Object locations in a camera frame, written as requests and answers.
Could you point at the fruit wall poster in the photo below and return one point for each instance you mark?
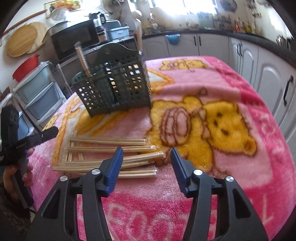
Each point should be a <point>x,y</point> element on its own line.
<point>62,4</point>

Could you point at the pile of chopsticks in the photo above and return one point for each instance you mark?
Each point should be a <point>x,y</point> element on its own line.
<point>92,148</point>

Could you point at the metal kitchen table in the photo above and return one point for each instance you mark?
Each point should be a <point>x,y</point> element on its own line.
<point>63,78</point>

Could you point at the red plastic basin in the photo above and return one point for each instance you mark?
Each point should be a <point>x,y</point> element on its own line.
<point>25,68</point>

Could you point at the round bamboo board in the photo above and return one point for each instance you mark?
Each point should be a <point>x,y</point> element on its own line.
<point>23,39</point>

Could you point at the plastic drawer unit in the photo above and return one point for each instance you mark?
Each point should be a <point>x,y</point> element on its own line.
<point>39,92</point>

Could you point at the blue plastic container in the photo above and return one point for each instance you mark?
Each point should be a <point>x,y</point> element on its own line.
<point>118,32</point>

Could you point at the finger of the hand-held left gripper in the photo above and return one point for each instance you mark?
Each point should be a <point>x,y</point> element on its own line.
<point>46,135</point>

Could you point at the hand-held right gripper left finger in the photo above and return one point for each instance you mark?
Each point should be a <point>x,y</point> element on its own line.
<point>114,171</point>

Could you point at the person's left forearm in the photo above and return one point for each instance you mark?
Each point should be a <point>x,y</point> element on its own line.
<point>11,215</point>

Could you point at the black blender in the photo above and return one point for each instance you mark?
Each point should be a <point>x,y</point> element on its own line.
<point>97,18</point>

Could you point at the row of sauce bottles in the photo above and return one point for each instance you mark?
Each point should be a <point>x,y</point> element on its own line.
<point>241,26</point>

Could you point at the pink bear printed blanket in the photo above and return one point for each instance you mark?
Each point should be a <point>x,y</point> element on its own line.
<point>231,166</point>

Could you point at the long wooden rolling pin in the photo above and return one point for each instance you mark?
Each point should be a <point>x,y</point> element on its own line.
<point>23,20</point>

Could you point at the green plastic utensil basket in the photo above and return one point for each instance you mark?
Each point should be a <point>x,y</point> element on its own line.
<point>120,92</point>

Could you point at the wooden chopstick pair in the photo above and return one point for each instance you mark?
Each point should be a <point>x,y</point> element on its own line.
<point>82,60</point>
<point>139,37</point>

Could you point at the black kitchen countertop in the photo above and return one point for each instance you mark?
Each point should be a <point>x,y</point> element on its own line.
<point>254,38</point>

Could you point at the person's left hand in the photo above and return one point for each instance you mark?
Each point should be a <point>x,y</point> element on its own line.
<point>9,183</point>

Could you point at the blue hanging bin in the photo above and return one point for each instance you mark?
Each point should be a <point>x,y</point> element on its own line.
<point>173,39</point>

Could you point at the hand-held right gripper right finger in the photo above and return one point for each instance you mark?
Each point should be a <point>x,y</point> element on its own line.
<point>180,171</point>

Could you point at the black microwave oven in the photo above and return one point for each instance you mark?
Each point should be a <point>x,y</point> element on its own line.
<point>69,39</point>

